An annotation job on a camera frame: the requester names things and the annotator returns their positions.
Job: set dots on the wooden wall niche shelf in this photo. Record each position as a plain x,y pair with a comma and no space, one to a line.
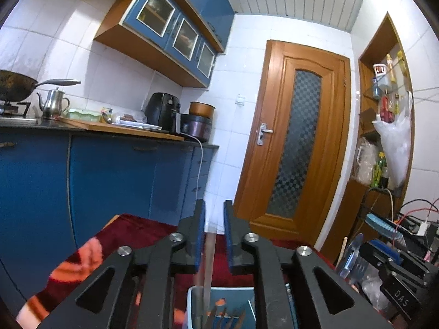
367,58

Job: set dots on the white charger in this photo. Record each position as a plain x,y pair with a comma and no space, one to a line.
423,229

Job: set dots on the black metal rack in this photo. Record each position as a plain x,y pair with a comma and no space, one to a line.
364,202

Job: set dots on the pale blue jar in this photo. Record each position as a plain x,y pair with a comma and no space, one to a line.
376,89

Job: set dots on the wooden chopstick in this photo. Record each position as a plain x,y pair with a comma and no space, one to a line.
343,250

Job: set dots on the clear plastic bags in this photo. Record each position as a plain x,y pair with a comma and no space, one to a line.
372,289

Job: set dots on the blue glass-door wall cabinet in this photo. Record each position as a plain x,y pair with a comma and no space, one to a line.
151,37

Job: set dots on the wooden door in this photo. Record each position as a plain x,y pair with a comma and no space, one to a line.
267,178

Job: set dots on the blue plastic utensil box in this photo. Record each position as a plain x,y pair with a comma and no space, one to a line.
236,296

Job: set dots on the plate of food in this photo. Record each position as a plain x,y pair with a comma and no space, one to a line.
133,120

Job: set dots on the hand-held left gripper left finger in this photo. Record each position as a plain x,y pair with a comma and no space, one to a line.
200,236

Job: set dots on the green bottle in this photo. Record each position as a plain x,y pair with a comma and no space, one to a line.
380,169

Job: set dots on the white chopstick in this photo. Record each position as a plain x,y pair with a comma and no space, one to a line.
208,264

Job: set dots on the blue base cabinets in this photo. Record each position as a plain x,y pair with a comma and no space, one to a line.
103,185

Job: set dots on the white plastic bag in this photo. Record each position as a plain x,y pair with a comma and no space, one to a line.
394,144

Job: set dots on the white and red cup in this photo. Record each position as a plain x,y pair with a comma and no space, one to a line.
379,70

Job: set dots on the dark rice cooker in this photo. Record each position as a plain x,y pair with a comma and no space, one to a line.
195,128

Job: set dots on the red bottle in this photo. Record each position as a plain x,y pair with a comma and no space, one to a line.
386,108

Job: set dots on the brown pot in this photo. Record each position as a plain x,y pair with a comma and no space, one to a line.
201,109

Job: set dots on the blue flat box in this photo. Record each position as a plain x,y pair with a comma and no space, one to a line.
384,228

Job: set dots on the tin can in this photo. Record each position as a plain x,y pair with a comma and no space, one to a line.
106,115

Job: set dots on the green container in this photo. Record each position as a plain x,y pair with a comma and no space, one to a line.
84,115

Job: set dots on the printed plush blanket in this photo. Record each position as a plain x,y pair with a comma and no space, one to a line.
137,233

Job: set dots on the white wall switch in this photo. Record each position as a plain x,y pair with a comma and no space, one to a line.
240,100

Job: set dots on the steel kettle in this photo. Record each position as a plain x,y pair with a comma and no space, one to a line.
53,104

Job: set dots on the gas stove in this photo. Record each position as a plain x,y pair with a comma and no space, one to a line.
13,109

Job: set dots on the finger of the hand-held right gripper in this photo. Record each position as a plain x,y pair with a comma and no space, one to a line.
375,262
387,252

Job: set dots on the wooden cutting board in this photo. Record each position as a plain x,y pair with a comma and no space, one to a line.
120,130

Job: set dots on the black air fryer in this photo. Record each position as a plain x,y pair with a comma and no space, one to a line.
161,111

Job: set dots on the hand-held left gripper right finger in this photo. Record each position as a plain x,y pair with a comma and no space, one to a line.
230,240

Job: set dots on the yellow bottle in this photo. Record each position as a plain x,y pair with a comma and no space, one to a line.
389,67

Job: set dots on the black wok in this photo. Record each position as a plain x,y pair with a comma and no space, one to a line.
13,84

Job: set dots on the plain blue wall cabinet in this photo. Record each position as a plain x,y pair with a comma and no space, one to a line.
212,7

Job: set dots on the clear bag of goods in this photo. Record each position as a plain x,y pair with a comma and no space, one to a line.
365,161

